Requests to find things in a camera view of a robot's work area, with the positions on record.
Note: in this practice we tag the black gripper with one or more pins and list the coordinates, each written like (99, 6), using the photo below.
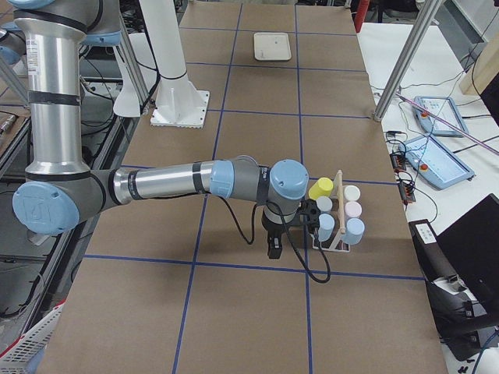
(272, 229)

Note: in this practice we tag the light blue plastic cup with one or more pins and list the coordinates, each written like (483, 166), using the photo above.
(326, 227)

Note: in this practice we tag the grey plastic cup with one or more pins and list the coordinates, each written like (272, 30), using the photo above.
(324, 204)

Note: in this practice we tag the yellow plastic cup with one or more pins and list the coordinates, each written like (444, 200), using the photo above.
(322, 187)

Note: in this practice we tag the pink plastic cup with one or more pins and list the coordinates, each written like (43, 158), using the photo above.
(353, 209)

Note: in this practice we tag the cream white plastic cup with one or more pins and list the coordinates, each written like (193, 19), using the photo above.
(351, 193)

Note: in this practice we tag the light blue cup on rack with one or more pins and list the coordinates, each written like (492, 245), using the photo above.
(354, 231)

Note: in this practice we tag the near teach pendant tablet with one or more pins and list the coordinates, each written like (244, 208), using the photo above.
(431, 159)

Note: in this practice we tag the teach pendant tablet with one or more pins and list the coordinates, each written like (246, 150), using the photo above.
(444, 108)
(431, 159)

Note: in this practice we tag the cream plastic tray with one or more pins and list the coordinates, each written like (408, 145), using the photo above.
(271, 47)

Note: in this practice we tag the far teach pendant tablet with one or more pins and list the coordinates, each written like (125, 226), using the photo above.
(444, 108)

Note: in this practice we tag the red cylinder tube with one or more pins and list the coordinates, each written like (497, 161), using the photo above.
(360, 15)

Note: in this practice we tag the white perforated basket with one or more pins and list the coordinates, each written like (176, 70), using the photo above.
(25, 353)

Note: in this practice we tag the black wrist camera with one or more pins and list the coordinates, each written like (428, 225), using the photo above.
(308, 214)

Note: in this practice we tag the white wire cup rack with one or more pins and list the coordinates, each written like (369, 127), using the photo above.
(335, 243)

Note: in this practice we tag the aluminium frame post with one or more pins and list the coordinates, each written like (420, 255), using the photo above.
(415, 37)

